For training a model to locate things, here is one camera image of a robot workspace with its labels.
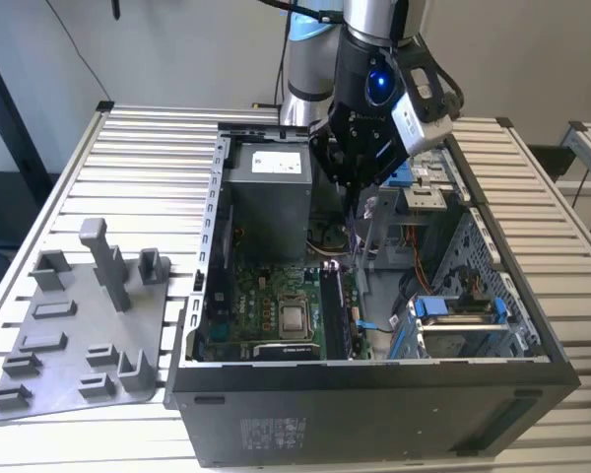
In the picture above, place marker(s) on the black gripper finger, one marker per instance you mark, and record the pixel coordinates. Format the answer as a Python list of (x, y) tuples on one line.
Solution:
[(332, 160), (386, 160)]

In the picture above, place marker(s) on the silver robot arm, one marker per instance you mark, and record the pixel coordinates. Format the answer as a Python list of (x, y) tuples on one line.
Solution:
[(310, 69)]

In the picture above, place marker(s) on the black RAM slot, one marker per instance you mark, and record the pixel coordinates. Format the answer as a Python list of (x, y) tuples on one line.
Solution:
[(332, 315), (326, 315)]

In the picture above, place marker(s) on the blue disk carrier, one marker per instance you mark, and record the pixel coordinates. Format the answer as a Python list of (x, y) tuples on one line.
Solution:
[(403, 177), (431, 306)]

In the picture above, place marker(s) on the grey metal drive cage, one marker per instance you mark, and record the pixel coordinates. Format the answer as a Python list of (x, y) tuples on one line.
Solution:
[(386, 222)]

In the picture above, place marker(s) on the grey power supply unit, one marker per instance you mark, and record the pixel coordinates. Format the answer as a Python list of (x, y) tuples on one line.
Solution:
[(271, 212)]

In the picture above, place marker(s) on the green motherboard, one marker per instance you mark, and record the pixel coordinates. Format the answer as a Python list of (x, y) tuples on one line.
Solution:
[(256, 295)]

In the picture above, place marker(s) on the silver CPU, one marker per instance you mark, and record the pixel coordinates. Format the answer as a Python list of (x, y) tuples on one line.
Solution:
[(293, 319)]

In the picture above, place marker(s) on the black green graphics card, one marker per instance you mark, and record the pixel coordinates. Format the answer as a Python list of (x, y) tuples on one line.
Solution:
[(285, 351)]

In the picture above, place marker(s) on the black PC case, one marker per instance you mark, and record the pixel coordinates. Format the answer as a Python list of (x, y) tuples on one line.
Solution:
[(349, 419)]

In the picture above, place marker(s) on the grey parts rack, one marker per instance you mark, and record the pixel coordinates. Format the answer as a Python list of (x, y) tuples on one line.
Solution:
[(79, 320)]

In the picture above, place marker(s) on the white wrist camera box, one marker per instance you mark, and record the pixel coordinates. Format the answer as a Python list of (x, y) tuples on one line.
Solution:
[(418, 125)]

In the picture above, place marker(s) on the black metal frame post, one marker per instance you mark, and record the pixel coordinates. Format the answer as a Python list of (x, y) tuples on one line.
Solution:
[(11, 113)]

